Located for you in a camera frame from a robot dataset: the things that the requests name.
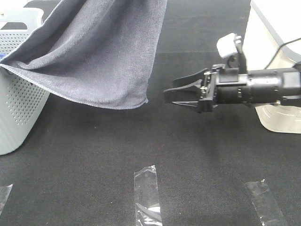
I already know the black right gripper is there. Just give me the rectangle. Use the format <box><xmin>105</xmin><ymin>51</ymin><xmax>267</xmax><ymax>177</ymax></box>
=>
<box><xmin>163</xmin><ymin>64</ymin><xmax>248</xmax><ymax>113</ymax></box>

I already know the grey microfibre towel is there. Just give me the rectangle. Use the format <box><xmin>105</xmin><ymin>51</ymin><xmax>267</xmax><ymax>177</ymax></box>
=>
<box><xmin>0</xmin><ymin>0</ymin><xmax>167</xmax><ymax>110</ymax></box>

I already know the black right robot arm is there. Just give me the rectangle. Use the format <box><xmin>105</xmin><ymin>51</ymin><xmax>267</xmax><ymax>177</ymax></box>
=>
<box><xmin>163</xmin><ymin>64</ymin><xmax>301</xmax><ymax>113</ymax></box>

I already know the cream plastic basket grey rim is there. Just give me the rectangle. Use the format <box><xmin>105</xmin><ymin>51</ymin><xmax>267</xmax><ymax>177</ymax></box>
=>
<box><xmin>242</xmin><ymin>0</ymin><xmax>301</xmax><ymax>134</ymax></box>

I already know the clear tape strip centre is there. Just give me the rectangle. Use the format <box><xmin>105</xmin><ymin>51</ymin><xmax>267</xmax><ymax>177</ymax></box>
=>
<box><xmin>134</xmin><ymin>165</ymin><xmax>162</xmax><ymax>226</ymax></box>

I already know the clear tape strip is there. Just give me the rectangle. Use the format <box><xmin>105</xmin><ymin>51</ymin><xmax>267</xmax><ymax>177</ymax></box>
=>
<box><xmin>244</xmin><ymin>179</ymin><xmax>288</xmax><ymax>226</ymax></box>
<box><xmin>0</xmin><ymin>184</ymin><xmax>13</xmax><ymax>215</ymax></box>
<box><xmin>134</xmin><ymin>165</ymin><xmax>162</xmax><ymax>226</ymax></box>

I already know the black felt table mat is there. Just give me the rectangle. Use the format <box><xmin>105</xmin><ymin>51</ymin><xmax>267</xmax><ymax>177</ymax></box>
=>
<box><xmin>0</xmin><ymin>0</ymin><xmax>301</xmax><ymax>226</ymax></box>

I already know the clear tape strip right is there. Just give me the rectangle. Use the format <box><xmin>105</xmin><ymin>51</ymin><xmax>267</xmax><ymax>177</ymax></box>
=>
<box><xmin>244</xmin><ymin>179</ymin><xmax>288</xmax><ymax>226</ymax></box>

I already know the grey perforated laundry basket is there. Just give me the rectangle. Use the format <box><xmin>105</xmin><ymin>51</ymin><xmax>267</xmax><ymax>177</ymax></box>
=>
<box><xmin>0</xmin><ymin>8</ymin><xmax>49</xmax><ymax>155</ymax></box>

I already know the clear tape strip left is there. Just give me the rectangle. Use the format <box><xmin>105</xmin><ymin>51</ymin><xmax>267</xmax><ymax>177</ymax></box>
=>
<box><xmin>0</xmin><ymin>184</ymin><xmax>13</xmax><ymax>215</ymax></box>

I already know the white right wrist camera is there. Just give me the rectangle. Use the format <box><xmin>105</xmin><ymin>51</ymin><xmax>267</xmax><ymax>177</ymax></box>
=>
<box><xmin>216</xmin><ymin>33</ymin><xmax>247</xmax><ymax>71</ymax></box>

